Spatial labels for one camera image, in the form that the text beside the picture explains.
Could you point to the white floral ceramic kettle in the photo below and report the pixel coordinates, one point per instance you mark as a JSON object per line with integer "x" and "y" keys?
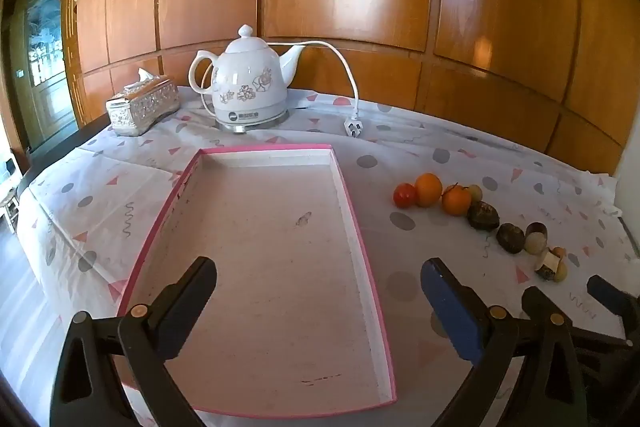
{"x": 247, "y": 77}

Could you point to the wooden glass door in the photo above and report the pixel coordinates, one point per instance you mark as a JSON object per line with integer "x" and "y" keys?
{"x": 40, "y": 57}

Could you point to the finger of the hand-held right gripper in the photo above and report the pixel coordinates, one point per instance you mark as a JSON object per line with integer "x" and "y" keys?
{"x": 600, "y": 337}
{"x": 607, "y": 294}

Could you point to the silver embossed tissue box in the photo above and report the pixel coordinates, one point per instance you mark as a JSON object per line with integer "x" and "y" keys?
{"x": 142, "y": 104}

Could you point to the tangerine with stem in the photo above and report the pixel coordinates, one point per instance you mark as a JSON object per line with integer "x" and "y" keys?
{"x": 456, "y": 202}

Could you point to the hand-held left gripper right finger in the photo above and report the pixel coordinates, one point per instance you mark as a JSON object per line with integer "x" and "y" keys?
{"x": 450, "y": 307}

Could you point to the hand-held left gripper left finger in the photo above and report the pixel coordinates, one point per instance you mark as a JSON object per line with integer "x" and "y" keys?
{"x": 192, "y": 302}

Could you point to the white patterned tablecloth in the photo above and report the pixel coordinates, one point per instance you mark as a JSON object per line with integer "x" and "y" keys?
{"x": 425, "y": 147}

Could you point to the small wooden stool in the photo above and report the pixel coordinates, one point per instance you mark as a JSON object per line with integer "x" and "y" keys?
{"x": 9, "y": 207}

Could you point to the silver kettle base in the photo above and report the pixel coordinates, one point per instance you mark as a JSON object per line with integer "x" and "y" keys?
{"x": 252, "y": 123}

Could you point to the small tan longan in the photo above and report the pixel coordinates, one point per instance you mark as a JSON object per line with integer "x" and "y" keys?
{"x": 475, "y": 192}

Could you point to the large orange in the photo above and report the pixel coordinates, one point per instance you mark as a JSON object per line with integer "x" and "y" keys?
{"x": 428, "y": 189}

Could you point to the pink-rimmed shallow tray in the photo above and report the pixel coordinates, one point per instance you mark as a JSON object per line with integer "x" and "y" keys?
{"x": 270, "y": 257}

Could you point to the red tomato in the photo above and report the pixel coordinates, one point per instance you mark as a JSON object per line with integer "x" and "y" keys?
{"x": 404, "y": 196}

